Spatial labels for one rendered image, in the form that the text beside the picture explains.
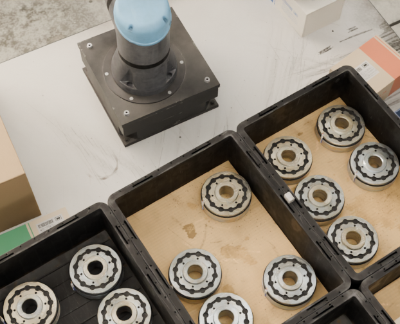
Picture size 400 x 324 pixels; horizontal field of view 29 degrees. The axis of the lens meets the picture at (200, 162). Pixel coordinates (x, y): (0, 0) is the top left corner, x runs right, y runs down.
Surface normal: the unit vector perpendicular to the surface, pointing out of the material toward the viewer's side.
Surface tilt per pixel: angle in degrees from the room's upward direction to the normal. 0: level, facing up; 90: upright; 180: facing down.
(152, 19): 9
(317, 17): 90
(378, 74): 0
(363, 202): 0
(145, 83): 74
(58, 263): 0
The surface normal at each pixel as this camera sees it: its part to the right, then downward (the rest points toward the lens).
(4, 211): 0.44, 0.79
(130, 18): 0.09, -0.34
